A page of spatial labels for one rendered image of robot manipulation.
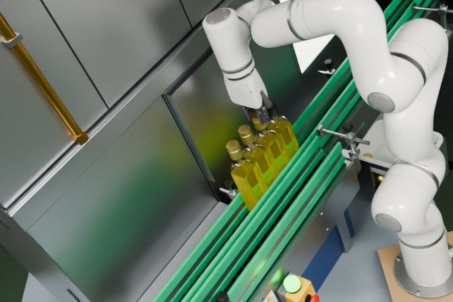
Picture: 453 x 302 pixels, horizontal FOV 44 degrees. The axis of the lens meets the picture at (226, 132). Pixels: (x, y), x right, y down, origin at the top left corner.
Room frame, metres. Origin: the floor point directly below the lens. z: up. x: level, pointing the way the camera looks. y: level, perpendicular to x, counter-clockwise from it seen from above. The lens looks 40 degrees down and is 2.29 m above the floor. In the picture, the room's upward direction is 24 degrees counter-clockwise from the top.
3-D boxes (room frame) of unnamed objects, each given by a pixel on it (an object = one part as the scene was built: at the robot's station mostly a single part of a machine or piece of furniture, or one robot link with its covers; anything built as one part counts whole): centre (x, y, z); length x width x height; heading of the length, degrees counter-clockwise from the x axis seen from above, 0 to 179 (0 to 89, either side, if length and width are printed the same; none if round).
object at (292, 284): (0.86, 0.01, 1.01); 0.04 x 0.04 x 0.03
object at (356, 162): (1.18, -0.29, 1.02); 0.09 x 0.04 x 0.07; 35
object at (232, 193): (1.15, 0.06, 1.11); 0.07 x 0.04 x 0.13; 35
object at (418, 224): (0.83, -0.32, 1.14); 0.19 x 0.12 x 0.24; 127
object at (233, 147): (1.10, 0.00, 1.31); 0.04 x 0.04 x 0.04
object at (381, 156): (1.15, -0.46, 0.97); 0.22 x 0.17 x 0.09; 35
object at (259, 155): (1.14, -0.05, 1.16); 0.06 x 0.06 x 0.21; 35
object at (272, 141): (1.17, -0.09, 1.16); 0.06 x 0.06 x 0.21; 35
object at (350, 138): (1.17, -0.31, 1.12); 0.17 x 0.03 x 0.12; 35
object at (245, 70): (1.17, -0.09, 1.50); 0.09 x 0.08 x 0.03; 35
